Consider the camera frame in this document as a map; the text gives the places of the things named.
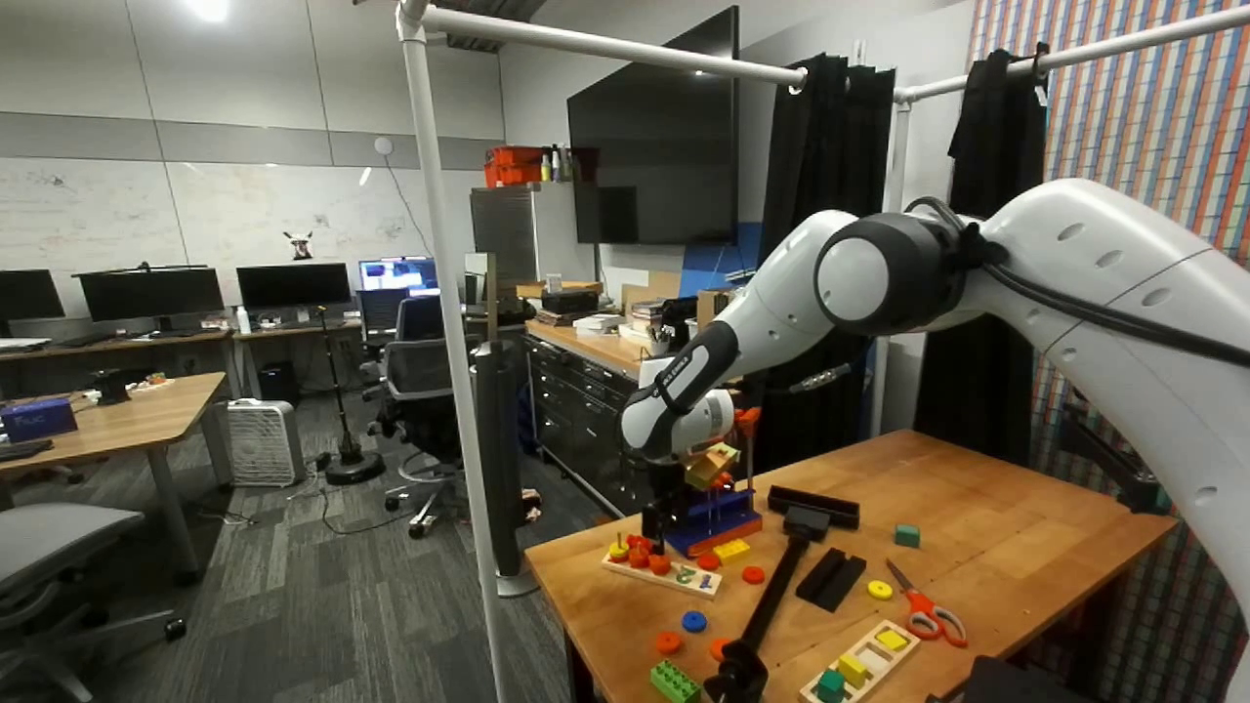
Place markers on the green toy brick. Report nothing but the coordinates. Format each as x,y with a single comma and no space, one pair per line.
675,679

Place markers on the black office chair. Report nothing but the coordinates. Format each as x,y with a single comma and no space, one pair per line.
414,363

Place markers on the light wooden desk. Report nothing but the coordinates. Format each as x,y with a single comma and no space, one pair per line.
132,414

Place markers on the lit blue computer monitor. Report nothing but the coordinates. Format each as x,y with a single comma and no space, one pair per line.
397,273

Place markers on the small red disc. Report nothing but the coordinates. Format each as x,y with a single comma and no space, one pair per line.
718,647

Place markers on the white horizontal frame pipe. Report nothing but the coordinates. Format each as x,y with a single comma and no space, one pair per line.
1080,53
612,45

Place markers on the wide black computer monitor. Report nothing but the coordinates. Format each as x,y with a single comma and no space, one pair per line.
151,294

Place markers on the grey mesh office chair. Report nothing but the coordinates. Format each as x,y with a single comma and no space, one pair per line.
59,532

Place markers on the black curtain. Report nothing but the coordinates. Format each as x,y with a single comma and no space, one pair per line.
999,130
833,169

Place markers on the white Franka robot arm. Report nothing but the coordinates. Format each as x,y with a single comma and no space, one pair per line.
1108,298

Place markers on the white vertical frame pole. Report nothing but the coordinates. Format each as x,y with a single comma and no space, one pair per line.
451,390

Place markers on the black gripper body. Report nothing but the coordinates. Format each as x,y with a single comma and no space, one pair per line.
664,480

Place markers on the wooden number stacking board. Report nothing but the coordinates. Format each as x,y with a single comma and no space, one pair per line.
677,581

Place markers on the black rectangular block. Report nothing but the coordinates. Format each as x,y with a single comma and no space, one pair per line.
828,581

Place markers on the blue box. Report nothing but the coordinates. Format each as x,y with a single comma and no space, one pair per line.
38,419

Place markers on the small white drone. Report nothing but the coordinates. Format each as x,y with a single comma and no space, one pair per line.
300,242

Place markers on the yellow toy brick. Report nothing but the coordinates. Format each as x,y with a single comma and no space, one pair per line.
733,548

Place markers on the green toy cube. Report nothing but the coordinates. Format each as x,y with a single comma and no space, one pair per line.
906,536

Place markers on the wooden shape sorter board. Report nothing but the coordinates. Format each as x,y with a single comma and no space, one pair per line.
869,657

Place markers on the black drawer cabinet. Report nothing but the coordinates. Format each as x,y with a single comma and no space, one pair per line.
581,414

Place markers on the dark long monitor desk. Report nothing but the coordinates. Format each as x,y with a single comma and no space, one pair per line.
158,341

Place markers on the yellow plastic disc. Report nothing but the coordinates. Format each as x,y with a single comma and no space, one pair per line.
882,586

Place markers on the orange toy hand tool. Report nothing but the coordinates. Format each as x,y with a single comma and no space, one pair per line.
748,424

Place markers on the black floor stand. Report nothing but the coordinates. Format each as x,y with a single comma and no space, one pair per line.
353,466

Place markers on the large black wall television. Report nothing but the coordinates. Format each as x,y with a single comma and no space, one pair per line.
651,143

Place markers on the yellow toy block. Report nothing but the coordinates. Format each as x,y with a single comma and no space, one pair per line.
854,670
893,638

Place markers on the orange box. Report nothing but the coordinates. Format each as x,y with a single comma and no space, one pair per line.
513,167

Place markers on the green toy block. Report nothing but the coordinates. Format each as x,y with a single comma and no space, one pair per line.
828,679

